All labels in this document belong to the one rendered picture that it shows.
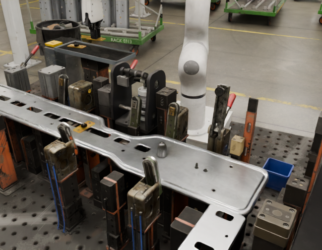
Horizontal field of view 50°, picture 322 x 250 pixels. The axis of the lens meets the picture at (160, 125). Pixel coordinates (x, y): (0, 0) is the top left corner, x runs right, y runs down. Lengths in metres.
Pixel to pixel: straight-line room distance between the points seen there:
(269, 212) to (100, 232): 0.65
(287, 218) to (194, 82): 0.82
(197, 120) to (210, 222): 0.81
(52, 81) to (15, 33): 3.48
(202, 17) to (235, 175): 0.68
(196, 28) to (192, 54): 0.11
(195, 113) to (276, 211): 0.84
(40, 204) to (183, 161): 0.64
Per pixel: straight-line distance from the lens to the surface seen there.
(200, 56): 1.44
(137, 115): 1.27
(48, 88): 1.56
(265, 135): 1.87
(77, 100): 1.45
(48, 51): 1.78
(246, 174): 1.06
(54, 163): 1.13
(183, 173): 1.04
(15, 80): 1.77
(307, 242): 0.87
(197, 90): 1.55
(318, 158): 1.08
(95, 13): 1.54
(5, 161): 1.51
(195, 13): 1.43
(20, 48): 5.04
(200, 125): 1.66
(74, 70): 4.12
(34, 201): 1.48
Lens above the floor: 1.64
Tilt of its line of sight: 30 degrees down
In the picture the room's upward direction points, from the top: straight up
